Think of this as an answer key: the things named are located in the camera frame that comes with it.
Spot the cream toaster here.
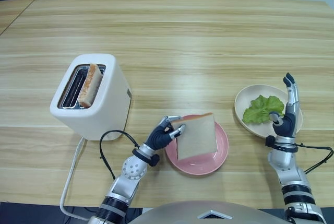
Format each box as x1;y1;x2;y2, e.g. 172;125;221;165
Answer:
49;53;133;141

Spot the green lettuce leaf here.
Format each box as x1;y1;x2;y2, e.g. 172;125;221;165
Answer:
242;95;285;125

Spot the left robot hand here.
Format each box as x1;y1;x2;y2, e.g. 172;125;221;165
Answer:
144;115;187;149

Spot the robot body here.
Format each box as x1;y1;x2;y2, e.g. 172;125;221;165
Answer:
124;201;288;224

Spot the white cord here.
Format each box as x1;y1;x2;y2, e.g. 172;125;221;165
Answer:
59;138;91;222

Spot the pink plate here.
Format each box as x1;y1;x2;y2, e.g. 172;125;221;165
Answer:
164;114;230;176

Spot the cream plate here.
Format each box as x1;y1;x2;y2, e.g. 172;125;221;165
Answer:
234;84;303;139

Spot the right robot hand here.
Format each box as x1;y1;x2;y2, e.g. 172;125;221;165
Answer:
268;72;300;138

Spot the black cable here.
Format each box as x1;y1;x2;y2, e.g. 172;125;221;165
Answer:
294;143;334;174
99;129;141;181

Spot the bread slice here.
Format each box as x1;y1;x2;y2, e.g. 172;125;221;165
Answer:
78;63;103;109
170;112;218;161

